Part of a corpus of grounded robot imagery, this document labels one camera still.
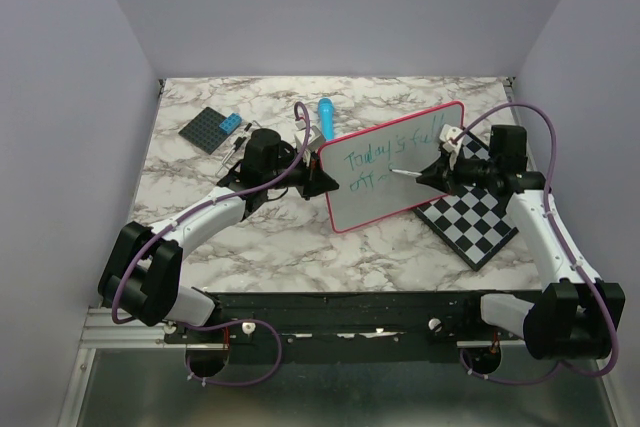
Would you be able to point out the black white chessboard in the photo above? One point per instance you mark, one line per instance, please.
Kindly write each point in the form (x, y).
(470, 224)

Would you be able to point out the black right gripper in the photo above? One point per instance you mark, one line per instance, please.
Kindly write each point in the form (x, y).
(441, 167)

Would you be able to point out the blue toy microphone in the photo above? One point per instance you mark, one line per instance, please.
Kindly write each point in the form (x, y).
(325, 110)

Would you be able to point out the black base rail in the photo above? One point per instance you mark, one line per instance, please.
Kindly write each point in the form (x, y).
(323, 328)

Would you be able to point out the white green marker pen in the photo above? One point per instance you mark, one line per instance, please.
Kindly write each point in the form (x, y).
(407, 173)

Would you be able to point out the blue building brick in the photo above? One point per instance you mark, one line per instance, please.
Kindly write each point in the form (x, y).
(230, 123)

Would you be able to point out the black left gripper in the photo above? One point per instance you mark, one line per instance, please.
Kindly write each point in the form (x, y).
(316, 181)

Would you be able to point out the dark grey building plate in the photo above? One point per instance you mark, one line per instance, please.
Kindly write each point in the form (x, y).
(204, 131)

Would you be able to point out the pink framed whiteboard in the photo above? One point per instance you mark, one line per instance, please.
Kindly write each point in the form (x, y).
(364, 165)

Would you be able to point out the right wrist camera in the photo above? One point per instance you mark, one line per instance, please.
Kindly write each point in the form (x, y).
(450, 144)

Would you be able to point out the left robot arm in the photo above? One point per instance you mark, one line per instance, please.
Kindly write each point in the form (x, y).
(142, 274)

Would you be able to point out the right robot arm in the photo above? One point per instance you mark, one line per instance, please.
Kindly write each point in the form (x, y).
(577, 313)

